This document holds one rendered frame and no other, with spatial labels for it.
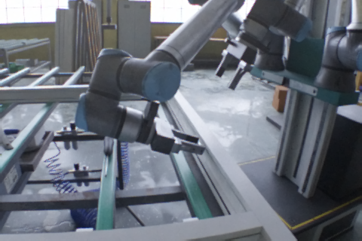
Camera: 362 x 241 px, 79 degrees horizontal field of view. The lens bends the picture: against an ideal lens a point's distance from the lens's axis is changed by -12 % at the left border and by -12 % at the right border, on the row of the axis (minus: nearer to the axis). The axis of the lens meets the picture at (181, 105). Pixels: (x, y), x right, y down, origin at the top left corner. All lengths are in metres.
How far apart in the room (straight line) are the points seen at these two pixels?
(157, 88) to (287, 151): 1.33
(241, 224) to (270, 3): 0.67
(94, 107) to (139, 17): 6.93
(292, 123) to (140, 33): 6.33
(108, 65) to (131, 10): 6.89
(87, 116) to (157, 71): 0.21
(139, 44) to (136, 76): 6.98
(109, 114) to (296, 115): 1.26
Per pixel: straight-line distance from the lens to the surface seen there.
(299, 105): 1.63
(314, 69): 1.44
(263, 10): 0.87
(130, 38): 7.50
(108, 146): 0.79
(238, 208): 0.56
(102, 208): 0.60
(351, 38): 1.04
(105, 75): 0.62
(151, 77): 0.52
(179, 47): 0.61
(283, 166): 1.78
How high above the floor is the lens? 1.26
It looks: 18 degrees down
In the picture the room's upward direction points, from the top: 3 degrees clockwise
